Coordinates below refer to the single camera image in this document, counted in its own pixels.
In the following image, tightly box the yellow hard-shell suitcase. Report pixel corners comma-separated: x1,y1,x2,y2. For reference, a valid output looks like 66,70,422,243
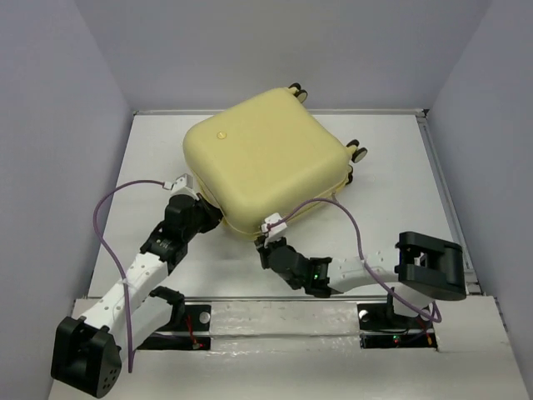
182,82,368,238

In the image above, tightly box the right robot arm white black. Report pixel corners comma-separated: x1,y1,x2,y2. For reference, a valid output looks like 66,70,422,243
255,232,466,327

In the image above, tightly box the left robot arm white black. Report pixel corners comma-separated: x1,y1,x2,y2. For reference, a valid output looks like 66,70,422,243
51,194,222,398

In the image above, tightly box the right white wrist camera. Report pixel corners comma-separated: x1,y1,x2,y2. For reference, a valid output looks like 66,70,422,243
261,212,287,247

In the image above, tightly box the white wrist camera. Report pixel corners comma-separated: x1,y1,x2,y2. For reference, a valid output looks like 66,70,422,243
170,173,199,200
261,212,287,247

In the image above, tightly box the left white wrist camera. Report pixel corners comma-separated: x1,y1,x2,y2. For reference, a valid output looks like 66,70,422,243
170,173,199,200

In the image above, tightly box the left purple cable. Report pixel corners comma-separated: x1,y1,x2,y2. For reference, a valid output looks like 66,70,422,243
92,178,174,373

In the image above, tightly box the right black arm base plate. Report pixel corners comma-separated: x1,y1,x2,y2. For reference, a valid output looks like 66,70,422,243
357,302,438,349

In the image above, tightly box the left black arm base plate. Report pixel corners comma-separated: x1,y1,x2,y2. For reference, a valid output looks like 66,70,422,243
137,303,212,351

